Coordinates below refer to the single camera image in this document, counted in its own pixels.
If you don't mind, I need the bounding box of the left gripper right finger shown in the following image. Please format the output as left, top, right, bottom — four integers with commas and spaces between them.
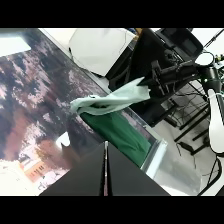
106, 141, 171, 197

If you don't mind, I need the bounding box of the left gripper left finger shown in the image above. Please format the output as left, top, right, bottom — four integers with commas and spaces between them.
39, 141, 107, 197

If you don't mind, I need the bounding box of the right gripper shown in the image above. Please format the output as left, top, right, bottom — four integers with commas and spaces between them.
143, 61, 202, 98

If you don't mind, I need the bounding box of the pale green garment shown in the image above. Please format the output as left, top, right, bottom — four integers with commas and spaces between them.
69, 76, 152, 117

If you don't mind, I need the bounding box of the dark green garment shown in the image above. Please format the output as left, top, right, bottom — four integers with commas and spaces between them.
79, 110, 153, 169

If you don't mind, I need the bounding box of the silver frame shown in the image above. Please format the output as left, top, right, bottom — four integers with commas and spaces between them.
139, 137, 169, 180

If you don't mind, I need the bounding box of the black cable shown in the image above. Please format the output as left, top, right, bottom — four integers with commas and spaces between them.
197, 157, 224, 197

